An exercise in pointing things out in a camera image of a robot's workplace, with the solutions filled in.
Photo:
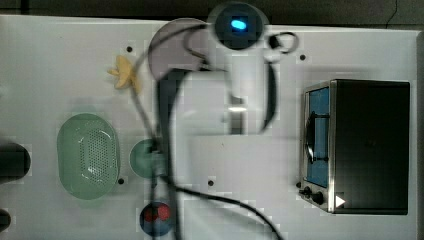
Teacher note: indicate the black cylindrical utensil holder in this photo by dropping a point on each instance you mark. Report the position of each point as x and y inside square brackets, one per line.
[15, 162]

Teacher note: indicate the green oval strainer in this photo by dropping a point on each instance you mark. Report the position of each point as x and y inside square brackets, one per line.
[88, 156]

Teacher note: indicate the teal green mug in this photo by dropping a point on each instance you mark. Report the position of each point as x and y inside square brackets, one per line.
[147, 162]

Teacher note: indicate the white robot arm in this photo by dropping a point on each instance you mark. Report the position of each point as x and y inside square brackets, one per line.
[236, 95]

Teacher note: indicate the blue bowl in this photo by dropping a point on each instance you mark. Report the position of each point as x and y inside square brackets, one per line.
[157, 228]

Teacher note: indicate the red toy strawberry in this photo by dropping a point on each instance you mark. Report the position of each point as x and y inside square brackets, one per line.
[155, 212]

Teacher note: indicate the purple round plate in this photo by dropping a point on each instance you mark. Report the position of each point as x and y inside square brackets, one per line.
[179, 44]

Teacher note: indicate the peeled toy banana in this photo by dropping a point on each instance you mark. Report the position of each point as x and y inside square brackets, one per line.
[125, 74]

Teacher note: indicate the silver black toaster oven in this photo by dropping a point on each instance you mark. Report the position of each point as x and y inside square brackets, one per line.
[356, 147]

